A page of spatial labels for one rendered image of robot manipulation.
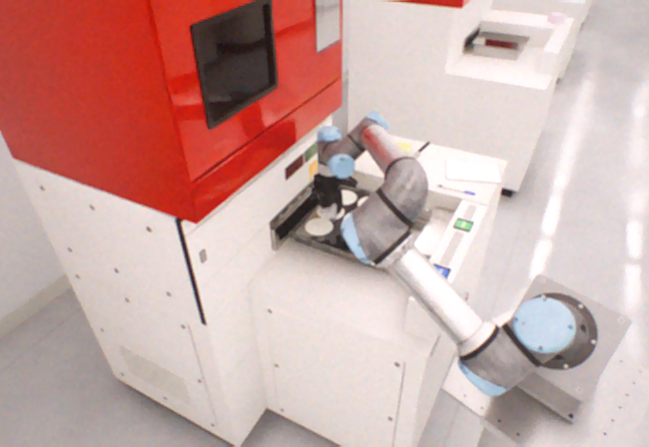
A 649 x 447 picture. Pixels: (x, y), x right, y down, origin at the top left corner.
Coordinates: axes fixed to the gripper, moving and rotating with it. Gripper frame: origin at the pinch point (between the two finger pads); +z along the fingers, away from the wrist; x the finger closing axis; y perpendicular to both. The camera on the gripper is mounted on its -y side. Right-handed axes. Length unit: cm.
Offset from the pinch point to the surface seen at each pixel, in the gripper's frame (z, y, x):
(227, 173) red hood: -39, 42, 11
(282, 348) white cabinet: 36, 33, 14
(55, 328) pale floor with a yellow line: 91, 106, -106
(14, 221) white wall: 36, 102, -131
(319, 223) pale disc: 1.2, 5.9, -1.2
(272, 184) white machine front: -19.5, 21.0, -5.3
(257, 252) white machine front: 0.9, 31.8, 0.1
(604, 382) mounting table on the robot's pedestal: 9, -23, 93
